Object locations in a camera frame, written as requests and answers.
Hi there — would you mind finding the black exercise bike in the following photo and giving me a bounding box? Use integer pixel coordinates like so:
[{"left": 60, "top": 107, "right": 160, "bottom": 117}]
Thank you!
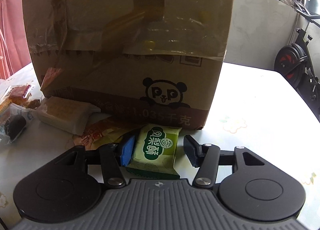
[{"left": 274, "top": 0, "right": 320, "bottom": 120}]

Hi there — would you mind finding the clear red jerky packet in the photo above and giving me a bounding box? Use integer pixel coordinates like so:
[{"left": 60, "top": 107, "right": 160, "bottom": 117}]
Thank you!
[{"left": 1, "top": 84, "right": 42, "bottom": 111}]

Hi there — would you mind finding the beige cracker packet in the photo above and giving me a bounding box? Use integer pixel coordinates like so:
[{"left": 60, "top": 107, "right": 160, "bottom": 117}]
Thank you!
[{"left": 35, "top": 97, "right": 101, "bottom": 136}]

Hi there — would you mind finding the blue white cookie packet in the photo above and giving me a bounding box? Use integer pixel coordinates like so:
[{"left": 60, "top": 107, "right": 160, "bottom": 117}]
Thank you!
[{"left": 1, "top": 104, "right": 34, "bottom": 145}]

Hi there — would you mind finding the brown cardboard box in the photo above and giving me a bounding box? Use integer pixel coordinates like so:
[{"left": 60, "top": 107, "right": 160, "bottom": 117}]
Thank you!
[{"left": 22, "top": 0, "right": 233, "bottom": 130}]

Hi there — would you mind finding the green pineapple cake pack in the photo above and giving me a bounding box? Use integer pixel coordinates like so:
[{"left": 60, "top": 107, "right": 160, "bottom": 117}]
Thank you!
[{"left": 126, "top": 124, "right": 181, "bottom": 180}]

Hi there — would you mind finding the dark red yellow sachet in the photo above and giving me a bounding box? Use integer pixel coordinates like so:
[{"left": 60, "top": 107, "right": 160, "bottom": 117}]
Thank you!
[{"left": 72, "top": 118, "right": 137, "bottom": 150}]

